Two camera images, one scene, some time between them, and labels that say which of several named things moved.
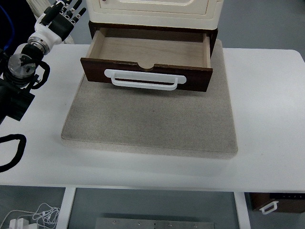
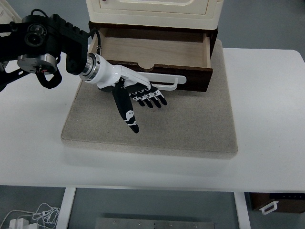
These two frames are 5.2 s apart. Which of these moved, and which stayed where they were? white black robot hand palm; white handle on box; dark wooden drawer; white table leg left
Moved: white black robot hand palm
Stayed: white table leg left; dark wooden drawer; white handle on box
